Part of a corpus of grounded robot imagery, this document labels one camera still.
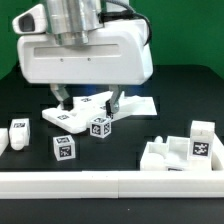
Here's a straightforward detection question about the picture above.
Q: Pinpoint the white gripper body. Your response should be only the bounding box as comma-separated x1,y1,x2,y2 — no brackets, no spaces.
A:
17,19,153,85

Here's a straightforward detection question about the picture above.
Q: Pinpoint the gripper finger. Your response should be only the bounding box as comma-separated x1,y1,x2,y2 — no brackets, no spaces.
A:
105,85,122,118
50,84,69,108

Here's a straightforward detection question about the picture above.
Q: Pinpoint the white chair seat part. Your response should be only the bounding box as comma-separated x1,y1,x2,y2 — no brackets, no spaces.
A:
140,136,212,171

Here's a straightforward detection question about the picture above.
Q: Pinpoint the white flat chair part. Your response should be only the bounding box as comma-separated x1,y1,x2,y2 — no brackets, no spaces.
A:
42,108,87,134

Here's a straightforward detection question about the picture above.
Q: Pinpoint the white bar part upper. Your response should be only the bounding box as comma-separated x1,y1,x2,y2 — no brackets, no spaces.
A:
57,91,112,114

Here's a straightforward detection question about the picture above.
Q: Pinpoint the white flat plate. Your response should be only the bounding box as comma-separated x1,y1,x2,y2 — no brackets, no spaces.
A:
132,97,157,116

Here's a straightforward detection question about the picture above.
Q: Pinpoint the white long bar part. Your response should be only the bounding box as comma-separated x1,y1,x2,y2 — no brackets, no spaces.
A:
75,96,141,125

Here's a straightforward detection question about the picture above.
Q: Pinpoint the white tagged cube middle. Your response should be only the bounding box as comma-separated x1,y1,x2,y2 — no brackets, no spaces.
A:
90,117,111,138

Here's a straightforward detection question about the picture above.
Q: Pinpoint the white tagged cube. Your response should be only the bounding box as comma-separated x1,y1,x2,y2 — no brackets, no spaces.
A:
53,135,76,161
90,117,111,138

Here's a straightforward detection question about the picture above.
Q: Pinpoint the white tagged cube front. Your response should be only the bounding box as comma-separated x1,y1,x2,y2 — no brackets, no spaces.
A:
53,135,76,161

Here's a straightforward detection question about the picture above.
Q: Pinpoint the white left fence piece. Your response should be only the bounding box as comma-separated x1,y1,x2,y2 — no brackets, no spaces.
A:
0,128,9,156

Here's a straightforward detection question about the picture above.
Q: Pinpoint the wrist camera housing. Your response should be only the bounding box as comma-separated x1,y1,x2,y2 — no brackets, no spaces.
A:
12,4,47,35

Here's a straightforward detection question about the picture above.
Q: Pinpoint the white front fence rail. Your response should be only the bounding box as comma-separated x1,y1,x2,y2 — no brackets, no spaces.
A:
0,171,224,199

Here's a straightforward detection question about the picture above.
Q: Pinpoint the white fence rail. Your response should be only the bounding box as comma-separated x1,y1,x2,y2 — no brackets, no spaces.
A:
0,171,224,199
211,135,224,172

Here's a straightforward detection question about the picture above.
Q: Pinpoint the white right fence rail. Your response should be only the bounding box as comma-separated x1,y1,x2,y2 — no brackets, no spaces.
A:
211,135,224,172

